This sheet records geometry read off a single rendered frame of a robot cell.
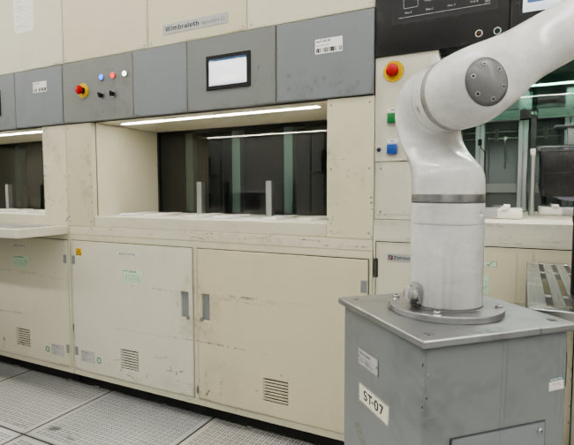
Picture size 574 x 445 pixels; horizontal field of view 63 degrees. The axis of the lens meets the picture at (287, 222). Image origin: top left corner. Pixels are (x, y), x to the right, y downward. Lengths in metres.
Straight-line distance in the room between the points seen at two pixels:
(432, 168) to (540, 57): 0.25
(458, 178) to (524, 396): 0.35
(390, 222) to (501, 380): 0.88
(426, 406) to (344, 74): 1.19
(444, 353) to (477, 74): 0.40
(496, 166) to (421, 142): 1.59
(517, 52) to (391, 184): 0.83
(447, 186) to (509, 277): 0.80
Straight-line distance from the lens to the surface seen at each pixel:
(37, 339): 2.79
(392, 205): 1.58
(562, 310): 0.94
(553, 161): 2.05
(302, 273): 1.71
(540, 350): 0.84
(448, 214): 0.79
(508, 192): 2.43
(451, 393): 0.75
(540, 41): 0.91
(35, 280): 2.71
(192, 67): 1.99
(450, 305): 0.81
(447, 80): 0.76
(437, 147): 0.86
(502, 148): 2.44
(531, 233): 1.53
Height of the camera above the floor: 0.97
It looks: 4 degrees down
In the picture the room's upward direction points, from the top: straight up
